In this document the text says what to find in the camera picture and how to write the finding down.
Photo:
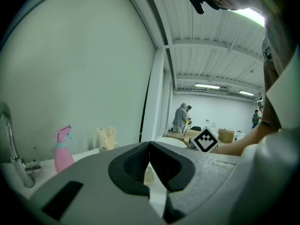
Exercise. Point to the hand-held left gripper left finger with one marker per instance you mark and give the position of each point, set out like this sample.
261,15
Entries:
93,184

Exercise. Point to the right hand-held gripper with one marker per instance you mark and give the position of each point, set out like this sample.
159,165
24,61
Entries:
205,140

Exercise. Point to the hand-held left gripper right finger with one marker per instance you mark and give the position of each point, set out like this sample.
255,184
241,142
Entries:
178,170

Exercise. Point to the person's right forearm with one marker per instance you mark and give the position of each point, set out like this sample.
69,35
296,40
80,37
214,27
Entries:
246,138

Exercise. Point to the cardboard box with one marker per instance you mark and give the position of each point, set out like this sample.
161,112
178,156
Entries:
175,135
193,135
226,136

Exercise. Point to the white chair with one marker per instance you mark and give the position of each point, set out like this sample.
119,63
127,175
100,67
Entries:
171,141

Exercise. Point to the pink spray bottle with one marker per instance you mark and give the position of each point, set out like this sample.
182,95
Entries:
62,156

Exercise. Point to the beige bottle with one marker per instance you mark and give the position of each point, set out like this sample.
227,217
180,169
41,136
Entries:
111,137
102,139

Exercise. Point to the long ceiling light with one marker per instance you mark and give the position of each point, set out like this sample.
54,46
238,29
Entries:
246,93
207,86

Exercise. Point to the small chrome sink lever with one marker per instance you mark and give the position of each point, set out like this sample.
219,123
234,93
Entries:
35,159

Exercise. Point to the chrome faucet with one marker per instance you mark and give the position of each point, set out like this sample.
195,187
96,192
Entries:
14,153

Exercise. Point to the black head-worn camera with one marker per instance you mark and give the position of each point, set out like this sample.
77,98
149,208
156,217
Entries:
197,1

